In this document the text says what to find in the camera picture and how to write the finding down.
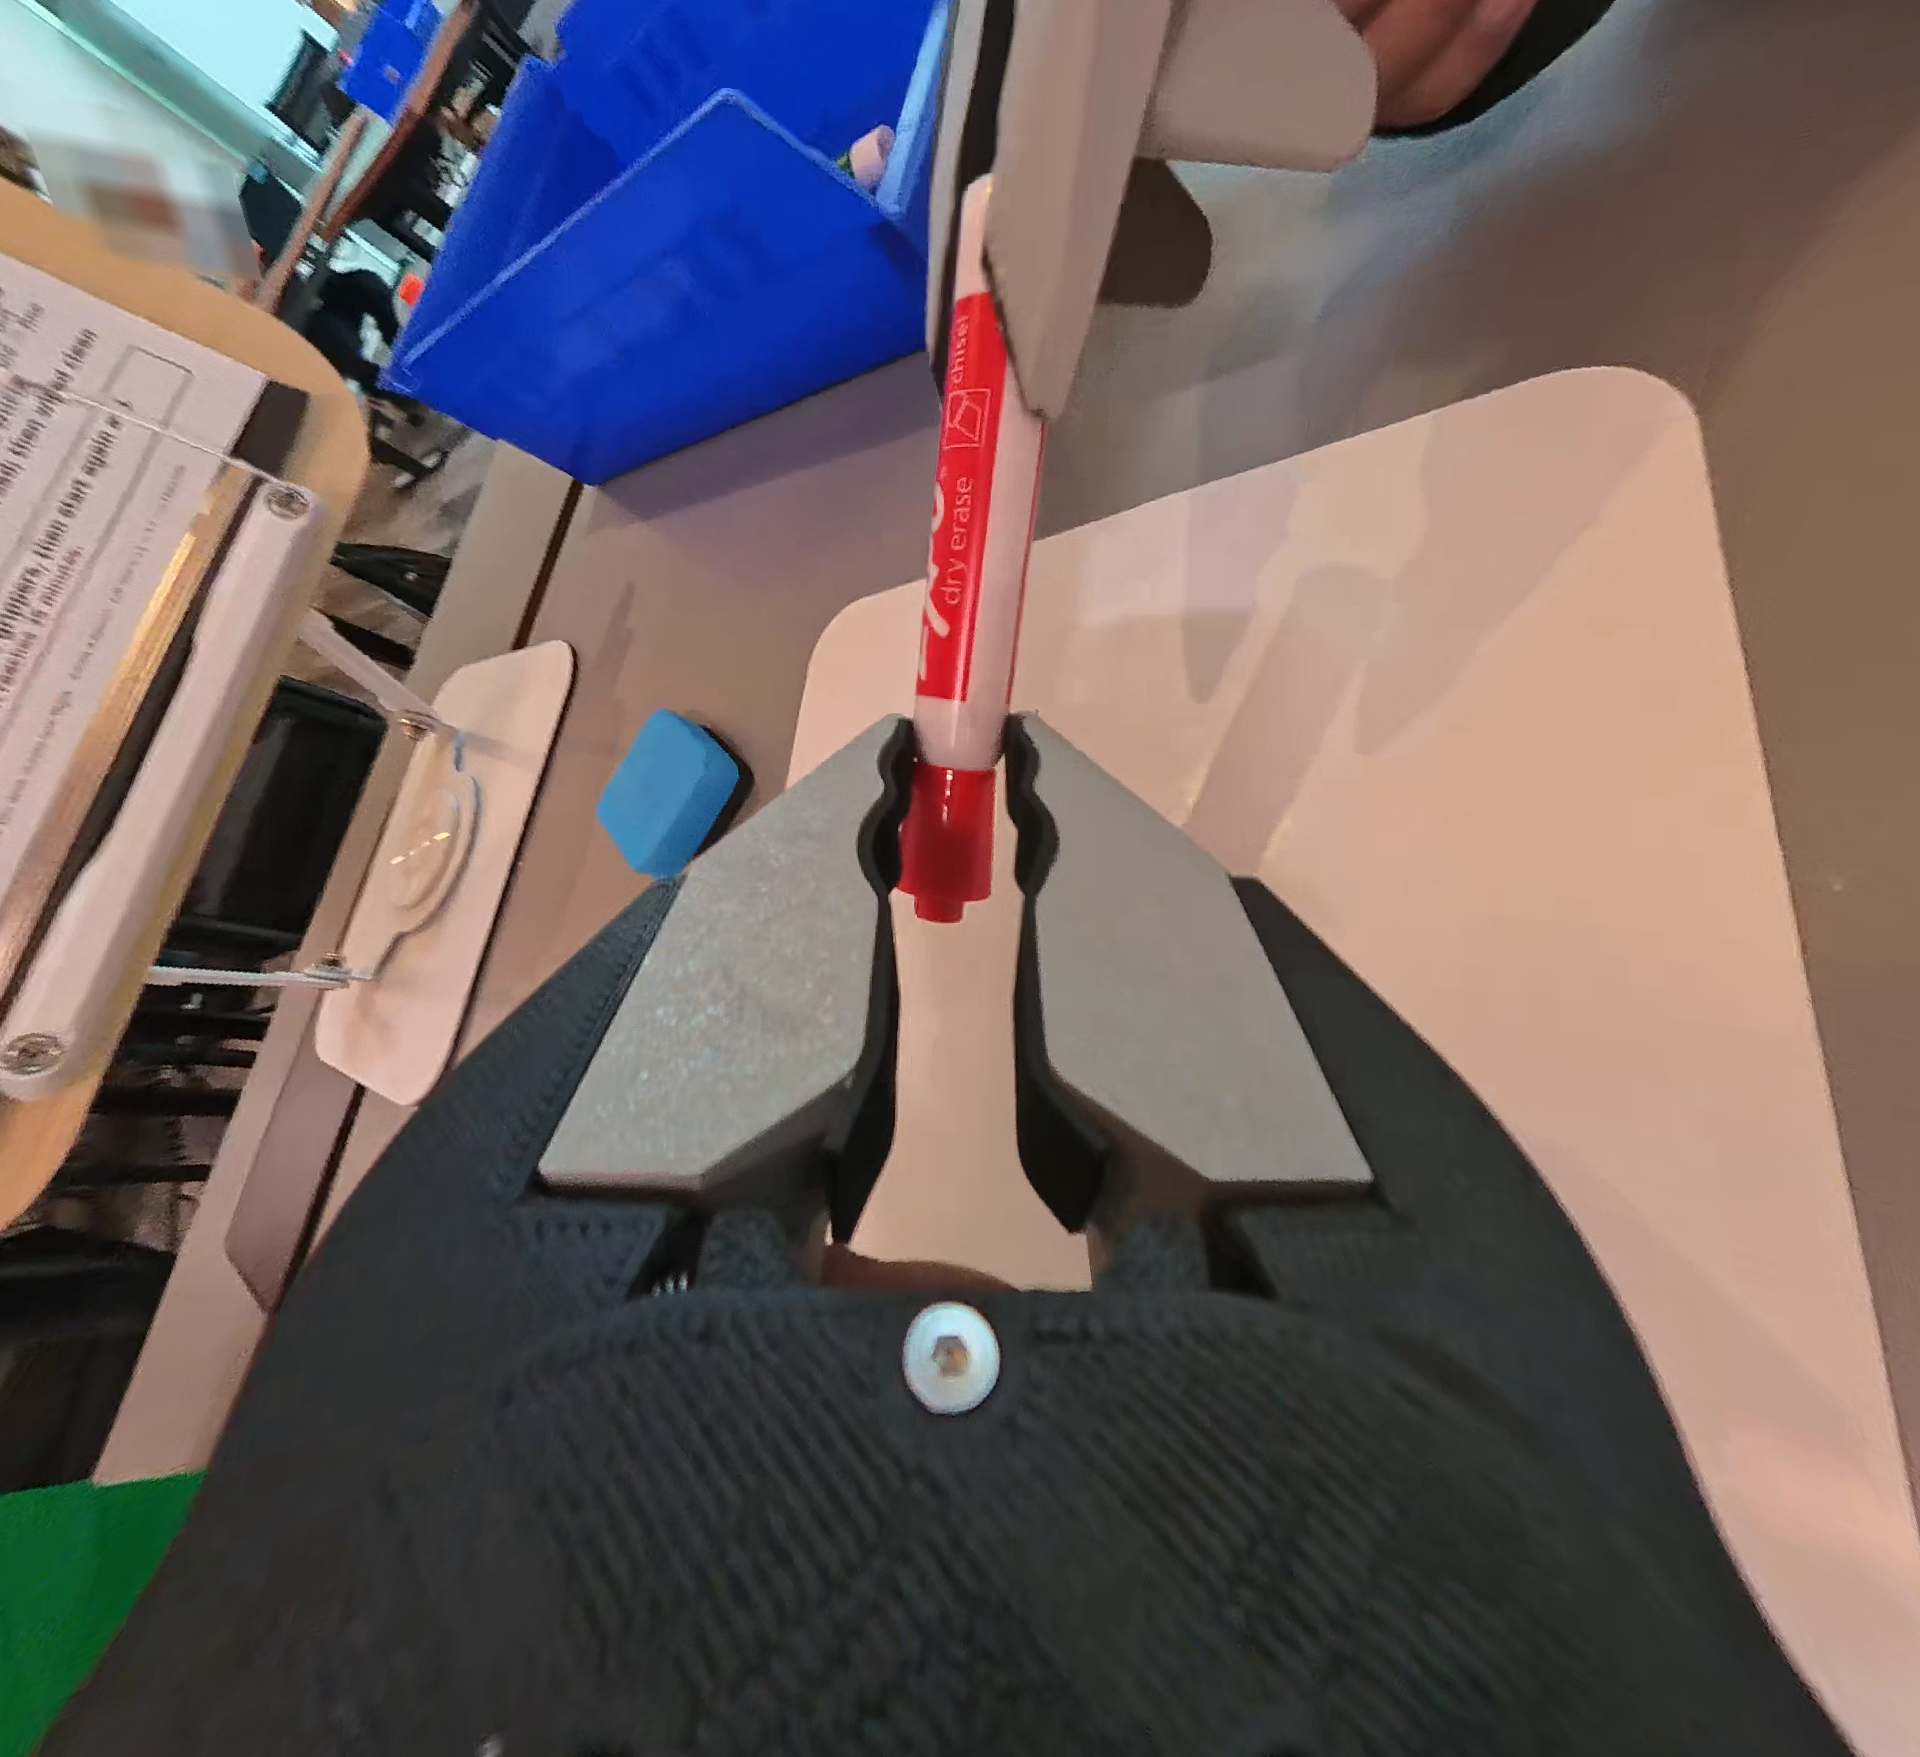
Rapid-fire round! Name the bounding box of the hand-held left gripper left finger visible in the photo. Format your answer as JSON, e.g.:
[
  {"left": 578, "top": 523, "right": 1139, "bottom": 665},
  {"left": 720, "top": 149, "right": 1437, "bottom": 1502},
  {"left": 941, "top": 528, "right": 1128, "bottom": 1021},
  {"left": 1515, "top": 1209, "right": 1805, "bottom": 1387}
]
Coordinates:
[{"left": 537, "top": 713, "right": 918, "bottom": 1241}]

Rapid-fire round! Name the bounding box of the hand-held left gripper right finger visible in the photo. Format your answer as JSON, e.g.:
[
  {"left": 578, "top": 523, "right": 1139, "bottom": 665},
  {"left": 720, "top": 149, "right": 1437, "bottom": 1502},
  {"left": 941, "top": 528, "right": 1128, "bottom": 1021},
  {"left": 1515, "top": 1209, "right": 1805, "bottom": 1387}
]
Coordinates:
[{"left": 1002, "top": 713, "right": 1374, "bottom": 1235}]

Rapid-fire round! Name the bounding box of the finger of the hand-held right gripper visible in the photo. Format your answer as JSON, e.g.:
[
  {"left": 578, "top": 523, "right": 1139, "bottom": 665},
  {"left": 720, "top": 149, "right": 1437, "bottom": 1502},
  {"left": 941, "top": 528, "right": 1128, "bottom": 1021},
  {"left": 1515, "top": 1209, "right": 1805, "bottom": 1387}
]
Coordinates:
[
  {"left": 986, "top": 0, "right": 1204, "bottom": 423},
  {"left": 923, "top": 0, "right": 1002, "bottom": 336}
]

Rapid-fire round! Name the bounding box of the blue whiteboard eraser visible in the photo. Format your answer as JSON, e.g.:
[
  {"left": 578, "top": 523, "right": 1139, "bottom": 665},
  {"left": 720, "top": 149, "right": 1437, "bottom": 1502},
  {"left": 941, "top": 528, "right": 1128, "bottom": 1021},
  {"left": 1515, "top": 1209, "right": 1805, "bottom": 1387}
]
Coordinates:
[{"left": 596, "top": 710, "right": 743, "bottom": 877}]

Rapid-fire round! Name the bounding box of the red marker cap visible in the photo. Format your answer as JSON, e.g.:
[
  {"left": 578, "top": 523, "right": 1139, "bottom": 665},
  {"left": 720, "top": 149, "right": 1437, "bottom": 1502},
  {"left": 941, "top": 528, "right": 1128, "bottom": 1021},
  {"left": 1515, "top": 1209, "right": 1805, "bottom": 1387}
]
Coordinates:
[{"left": 898, "top": 757, "right": 997, "bottom": 921}]

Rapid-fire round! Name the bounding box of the white whiteboard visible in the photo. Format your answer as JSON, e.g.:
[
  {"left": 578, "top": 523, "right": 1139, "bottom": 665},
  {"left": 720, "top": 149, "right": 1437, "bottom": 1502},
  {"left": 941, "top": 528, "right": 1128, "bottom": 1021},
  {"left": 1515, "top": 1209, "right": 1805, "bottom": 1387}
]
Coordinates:
[{"left": 785, "top": 365, "right": 1920, "bottom": 1757}]

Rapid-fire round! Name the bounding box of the blue plastic bin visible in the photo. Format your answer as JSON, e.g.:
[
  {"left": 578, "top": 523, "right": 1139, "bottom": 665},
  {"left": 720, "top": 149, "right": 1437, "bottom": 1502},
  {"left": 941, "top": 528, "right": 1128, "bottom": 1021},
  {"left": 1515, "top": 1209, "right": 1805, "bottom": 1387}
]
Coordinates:
[{"left": 381, "top": 0, "right": 976, "bottom": 486}]

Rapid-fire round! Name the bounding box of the red dry erase marker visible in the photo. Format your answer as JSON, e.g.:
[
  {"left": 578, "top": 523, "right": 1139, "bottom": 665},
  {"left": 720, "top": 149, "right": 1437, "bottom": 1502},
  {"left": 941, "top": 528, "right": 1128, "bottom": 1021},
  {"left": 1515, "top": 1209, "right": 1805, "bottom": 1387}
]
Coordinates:
[{"left": 908, "top": 172, "right": 1048, "bottom": 776}]

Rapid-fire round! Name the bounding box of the beige board on white stand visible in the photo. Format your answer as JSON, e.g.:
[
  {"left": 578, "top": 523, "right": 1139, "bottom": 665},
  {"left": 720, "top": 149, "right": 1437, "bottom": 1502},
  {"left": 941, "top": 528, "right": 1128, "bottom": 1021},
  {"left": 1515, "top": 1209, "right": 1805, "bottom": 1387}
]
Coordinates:
[{"left": 0, "top": 179, "right": 578, "bottom": 1196}]

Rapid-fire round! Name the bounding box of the small blue storage bin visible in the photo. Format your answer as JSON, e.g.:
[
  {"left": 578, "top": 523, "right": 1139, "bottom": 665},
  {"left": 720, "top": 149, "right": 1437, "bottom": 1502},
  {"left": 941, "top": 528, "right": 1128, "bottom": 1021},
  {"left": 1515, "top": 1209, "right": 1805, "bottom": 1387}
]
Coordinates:
[{"left": 343, "top": 0, "right": 443, "bottom": 122}]

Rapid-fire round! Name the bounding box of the printed instruction sheet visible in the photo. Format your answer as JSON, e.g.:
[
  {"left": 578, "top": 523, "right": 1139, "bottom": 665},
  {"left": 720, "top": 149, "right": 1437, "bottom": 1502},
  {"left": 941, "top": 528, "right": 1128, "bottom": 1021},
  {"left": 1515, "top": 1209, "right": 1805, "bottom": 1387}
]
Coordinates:
[{"left": 0, "top": 248, "right": 273, "bottom": 872}]

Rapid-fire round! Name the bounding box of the green plastic bin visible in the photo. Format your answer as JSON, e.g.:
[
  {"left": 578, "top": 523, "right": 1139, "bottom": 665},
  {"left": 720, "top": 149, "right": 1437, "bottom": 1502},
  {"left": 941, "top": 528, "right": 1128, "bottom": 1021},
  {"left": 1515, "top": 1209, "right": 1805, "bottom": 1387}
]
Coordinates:
[{"left": 0, "top": 1472, "right": 203, "bottom": 1757}]

